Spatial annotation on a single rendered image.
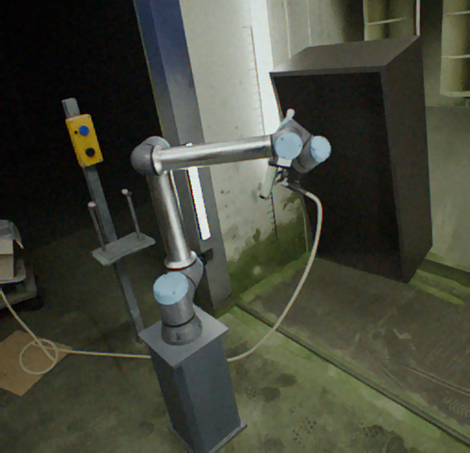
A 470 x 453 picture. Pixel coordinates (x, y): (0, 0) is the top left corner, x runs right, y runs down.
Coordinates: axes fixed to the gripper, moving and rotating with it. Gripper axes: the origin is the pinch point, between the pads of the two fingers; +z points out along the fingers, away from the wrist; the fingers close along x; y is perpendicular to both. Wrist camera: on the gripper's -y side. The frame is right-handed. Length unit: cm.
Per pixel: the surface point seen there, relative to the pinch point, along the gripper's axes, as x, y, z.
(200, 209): 2, -14, 81
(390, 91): 35, 22, -43
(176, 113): 37, -51, 49
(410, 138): 36, 49, -25
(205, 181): 18, -18, 75
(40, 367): -116, -65, 160
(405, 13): 162, 57, 12
